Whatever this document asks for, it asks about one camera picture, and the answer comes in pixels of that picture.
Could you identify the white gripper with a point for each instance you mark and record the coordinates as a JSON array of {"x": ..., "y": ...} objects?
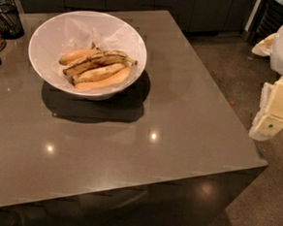
[{"x": 269, "y": 120}]

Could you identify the yellow banana at back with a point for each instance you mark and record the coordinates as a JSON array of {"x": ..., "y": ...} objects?
[{"x": 76, "y": 55}]

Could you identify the spotted brown banana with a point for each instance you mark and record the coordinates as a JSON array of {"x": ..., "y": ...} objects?
[{"x": 98, "y": 59}]

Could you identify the white bowl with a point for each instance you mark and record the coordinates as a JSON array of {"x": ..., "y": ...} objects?
[{"x": 44, "y": 49}]

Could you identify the dark cabinet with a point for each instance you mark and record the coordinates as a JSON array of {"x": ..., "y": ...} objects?
[{"x": 191, "y": 15}]

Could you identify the black wire basket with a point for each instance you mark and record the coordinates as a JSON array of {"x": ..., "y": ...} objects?
[{"x": 10, "y": 24}]

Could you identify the spotted banana in middle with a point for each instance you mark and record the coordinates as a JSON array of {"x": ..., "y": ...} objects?
[{"x": 98, "y": 74}]

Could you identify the orange yellow front banana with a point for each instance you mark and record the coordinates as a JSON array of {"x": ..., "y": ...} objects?
[{"x": 121, "y": 76}]

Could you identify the white paper liner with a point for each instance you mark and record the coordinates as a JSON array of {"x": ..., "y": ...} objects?
[{"x": 103, "y": 33}]

